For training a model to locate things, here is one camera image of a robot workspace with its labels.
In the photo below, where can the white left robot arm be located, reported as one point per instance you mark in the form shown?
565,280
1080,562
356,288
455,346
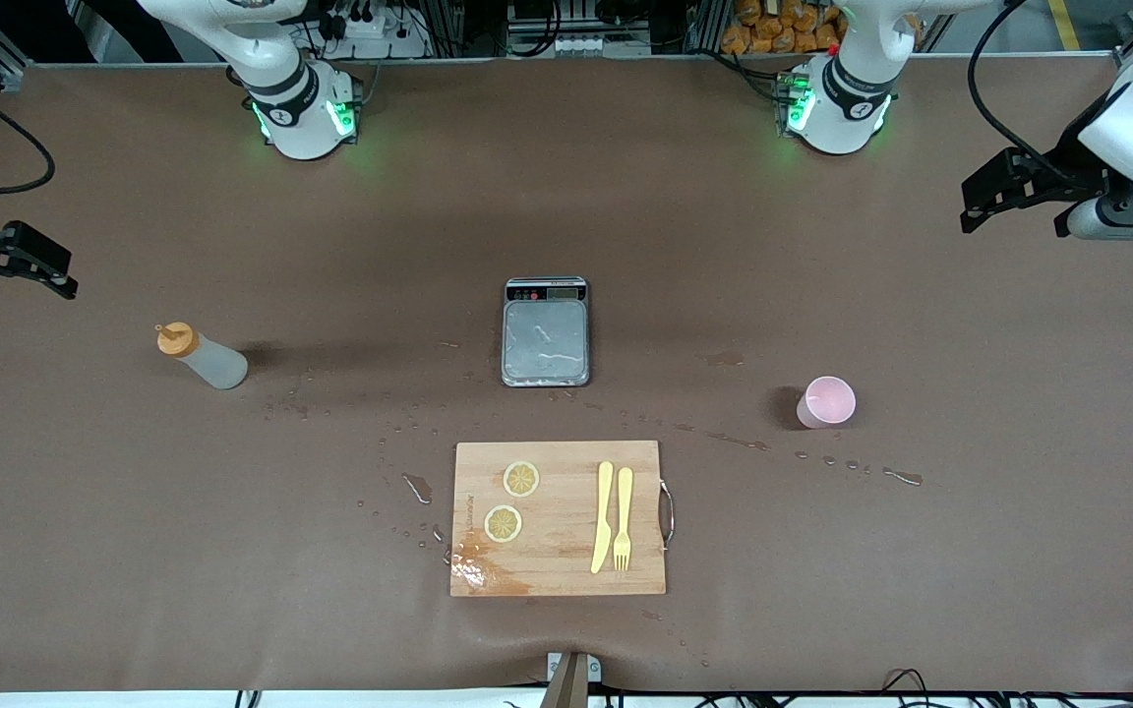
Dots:
842,98

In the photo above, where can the orange snack bags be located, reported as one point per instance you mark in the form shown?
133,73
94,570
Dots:
773,34

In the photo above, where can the yellow plastic knife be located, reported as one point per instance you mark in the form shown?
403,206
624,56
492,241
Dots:
603,521

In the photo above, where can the pink plastic cup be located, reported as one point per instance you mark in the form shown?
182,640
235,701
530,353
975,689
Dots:
827,403

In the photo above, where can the lemon slice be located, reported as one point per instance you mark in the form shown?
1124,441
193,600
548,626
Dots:
521,479
503,523

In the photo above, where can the brown table cover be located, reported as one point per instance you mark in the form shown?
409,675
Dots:
232,541

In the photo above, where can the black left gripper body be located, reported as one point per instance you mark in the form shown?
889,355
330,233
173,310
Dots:
1065,173

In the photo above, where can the clear sauce bottle orange cap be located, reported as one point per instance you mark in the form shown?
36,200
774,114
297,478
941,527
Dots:
212,364

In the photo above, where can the yellow plastic fork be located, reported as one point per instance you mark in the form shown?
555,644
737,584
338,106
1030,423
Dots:
624,501

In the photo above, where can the silver digital kitchen scale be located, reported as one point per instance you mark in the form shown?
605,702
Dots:
545,339

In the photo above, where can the white power strip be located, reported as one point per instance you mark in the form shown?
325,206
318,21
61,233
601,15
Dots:
370,39

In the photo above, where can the metal table edge bracket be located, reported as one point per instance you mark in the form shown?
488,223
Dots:
571,683

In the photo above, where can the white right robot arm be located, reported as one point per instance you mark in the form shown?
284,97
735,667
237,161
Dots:
301,108

